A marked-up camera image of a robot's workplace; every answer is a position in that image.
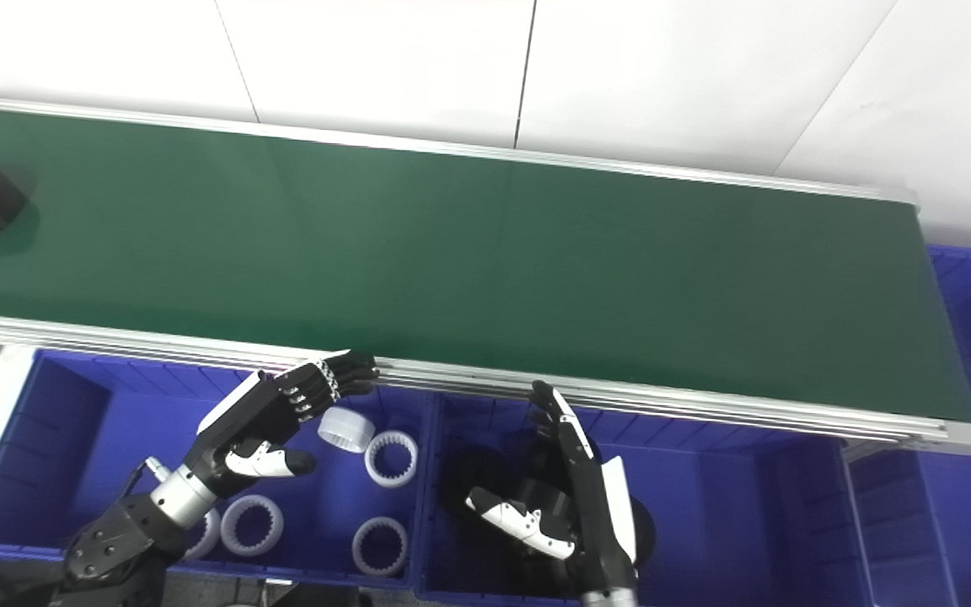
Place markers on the green conveyor belt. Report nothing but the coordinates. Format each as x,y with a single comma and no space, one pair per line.
452,253

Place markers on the blue bin with black parts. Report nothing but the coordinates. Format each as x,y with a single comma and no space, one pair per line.
747,523

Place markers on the white ribbed cap part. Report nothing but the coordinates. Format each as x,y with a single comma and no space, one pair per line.
346,428

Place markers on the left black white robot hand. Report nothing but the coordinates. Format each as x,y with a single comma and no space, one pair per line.
241,421

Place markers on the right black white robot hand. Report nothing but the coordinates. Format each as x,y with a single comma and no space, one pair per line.
599,523

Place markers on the blue bin with white parts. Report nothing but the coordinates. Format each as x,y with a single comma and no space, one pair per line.
72,438

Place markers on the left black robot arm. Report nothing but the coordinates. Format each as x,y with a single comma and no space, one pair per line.
115,539

